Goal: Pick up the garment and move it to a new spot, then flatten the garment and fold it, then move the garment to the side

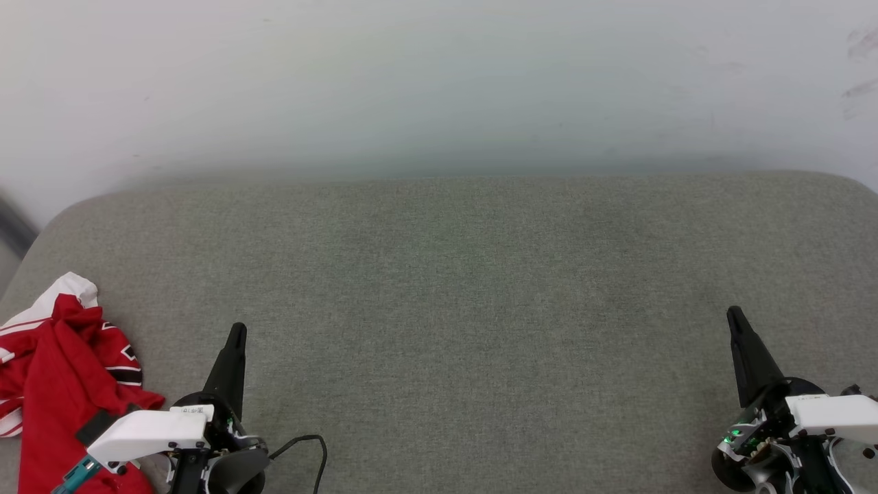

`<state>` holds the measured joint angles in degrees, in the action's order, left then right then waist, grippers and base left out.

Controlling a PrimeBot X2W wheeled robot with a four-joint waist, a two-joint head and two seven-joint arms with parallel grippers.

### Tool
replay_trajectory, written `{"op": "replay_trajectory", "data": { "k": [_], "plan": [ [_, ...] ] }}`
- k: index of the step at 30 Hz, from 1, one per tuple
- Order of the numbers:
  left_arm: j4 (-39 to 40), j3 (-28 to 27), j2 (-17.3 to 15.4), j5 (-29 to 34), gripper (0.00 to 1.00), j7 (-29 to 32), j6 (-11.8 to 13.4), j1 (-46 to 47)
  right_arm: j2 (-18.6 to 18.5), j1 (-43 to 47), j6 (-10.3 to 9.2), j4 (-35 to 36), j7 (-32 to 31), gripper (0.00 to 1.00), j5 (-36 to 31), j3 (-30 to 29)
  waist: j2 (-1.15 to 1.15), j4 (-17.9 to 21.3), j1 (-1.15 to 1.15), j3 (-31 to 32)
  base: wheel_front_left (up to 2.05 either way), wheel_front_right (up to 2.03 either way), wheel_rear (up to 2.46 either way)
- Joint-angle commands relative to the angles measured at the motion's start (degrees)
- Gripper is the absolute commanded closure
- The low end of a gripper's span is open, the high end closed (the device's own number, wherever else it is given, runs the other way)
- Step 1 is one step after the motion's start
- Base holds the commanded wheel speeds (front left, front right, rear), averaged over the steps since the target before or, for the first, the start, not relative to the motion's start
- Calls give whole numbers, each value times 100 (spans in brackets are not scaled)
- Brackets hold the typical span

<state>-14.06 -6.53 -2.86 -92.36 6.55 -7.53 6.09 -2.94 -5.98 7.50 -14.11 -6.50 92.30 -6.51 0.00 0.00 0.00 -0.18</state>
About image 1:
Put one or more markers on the grey metal bar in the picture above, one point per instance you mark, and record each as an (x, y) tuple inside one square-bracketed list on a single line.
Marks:
[(14, 230)]

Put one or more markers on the red and white basketball jersey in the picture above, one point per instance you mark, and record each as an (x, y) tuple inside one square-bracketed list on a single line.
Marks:
[(55, 374)]

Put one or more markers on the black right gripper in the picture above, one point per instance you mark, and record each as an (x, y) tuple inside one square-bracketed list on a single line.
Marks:
[(775, 453)]

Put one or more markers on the grey fabric sofa cushion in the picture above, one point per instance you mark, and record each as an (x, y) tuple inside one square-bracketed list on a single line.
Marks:
[(466, 309)]

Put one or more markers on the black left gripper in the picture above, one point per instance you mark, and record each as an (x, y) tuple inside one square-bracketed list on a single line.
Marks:
[(230, 453)]

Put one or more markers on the teal left camera connector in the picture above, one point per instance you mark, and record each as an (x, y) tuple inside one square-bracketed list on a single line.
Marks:
[(77, 473)]

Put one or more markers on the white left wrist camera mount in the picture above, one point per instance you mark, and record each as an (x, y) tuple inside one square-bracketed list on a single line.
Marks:
[(147, 432)]

